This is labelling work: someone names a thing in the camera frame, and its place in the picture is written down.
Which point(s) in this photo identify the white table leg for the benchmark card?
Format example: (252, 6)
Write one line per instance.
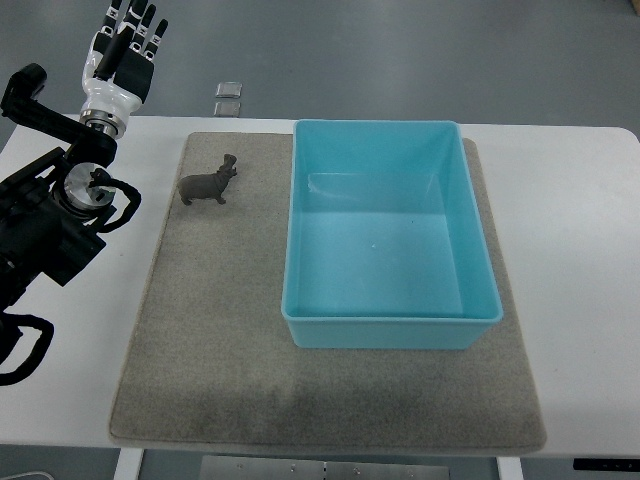
(509, 468)
(129, 464)

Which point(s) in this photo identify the floor outlet plate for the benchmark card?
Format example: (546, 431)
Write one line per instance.
(229, 90)
(227, 109)

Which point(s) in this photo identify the blue plastic box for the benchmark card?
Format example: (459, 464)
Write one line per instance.
(386, 248)

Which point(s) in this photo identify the black table control panel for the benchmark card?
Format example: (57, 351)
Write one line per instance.
(607, 465)

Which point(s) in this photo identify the right white table leg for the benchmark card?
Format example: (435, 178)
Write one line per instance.
(509, 468)

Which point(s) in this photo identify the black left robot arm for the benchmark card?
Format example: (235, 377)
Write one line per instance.
(56, 209)

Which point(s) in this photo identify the left white table leg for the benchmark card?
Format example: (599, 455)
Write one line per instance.
(129, 464)

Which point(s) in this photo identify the metal table crossbar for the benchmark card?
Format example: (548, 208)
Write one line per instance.
(226, 467)

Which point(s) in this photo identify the upper floor outlet plate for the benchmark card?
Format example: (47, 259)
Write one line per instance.
(229, 90)

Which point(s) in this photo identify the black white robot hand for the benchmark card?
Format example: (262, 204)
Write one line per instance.
(120, 65)

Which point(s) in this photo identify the brown toy hippo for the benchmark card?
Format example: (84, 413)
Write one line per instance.
(208, 186)

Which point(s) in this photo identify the grey felt mat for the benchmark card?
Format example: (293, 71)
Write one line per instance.
(211, 363)

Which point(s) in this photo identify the lower floor outlet plate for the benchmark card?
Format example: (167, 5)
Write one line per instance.
(227, 109)

